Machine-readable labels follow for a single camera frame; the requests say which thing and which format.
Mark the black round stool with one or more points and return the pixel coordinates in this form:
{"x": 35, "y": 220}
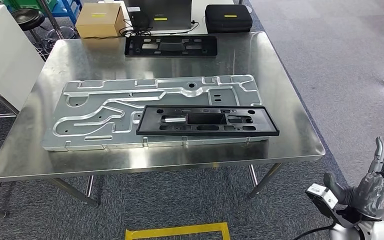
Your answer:
{"x": 28, "y": 18}

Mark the grey metal box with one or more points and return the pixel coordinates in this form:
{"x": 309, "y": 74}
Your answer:
{"x": 172, "y": 13}

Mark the yellow floor tape square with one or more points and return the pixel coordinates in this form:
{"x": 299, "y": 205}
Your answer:
{"x": 178, "y": 229}

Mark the stainless steel workbench table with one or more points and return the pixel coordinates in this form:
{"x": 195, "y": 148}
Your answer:
{"x": 278, "y": 82}

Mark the black zip case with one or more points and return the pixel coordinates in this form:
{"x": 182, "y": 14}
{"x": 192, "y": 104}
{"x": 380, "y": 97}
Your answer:
{"x": 228, "y": 20}

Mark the blue rack with green crates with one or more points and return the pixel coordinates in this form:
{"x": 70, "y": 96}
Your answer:
{"x": 67, "y": 8}

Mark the brown cardboard box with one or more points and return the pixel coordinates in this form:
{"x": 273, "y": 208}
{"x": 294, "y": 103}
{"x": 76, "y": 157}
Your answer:
{"x": 99, "y": 21}

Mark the black plastic frame part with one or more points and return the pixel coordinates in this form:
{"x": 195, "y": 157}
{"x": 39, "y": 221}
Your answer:
{"x": 145, "y": 124}
{"x": 170, "y": 46}

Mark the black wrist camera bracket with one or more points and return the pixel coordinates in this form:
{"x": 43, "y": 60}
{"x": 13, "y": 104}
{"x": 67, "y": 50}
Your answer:
{"x": 344, "y": 220}

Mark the large aluminium fixture plate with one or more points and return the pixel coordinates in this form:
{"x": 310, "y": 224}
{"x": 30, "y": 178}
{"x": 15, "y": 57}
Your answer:
{"x": 231, "y": 96}

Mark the white table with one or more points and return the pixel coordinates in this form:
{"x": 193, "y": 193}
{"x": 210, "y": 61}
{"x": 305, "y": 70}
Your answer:
{"x": 6, "y": 59}

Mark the green plastic crate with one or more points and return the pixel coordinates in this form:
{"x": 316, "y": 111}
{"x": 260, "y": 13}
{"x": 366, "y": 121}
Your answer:
{"x": 19, "y": 5}

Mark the black power adapter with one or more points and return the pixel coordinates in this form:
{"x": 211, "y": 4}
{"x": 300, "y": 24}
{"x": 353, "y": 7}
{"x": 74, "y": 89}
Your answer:
{"x": 140, "y": 21}

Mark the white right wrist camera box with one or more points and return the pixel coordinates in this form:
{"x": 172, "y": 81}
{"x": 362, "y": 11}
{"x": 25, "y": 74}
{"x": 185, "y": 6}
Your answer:
{"x": 324, "y": 198}

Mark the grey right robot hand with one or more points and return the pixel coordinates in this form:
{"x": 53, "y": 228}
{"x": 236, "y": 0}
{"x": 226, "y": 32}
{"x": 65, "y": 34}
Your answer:
{"x": 377, "y": 192}

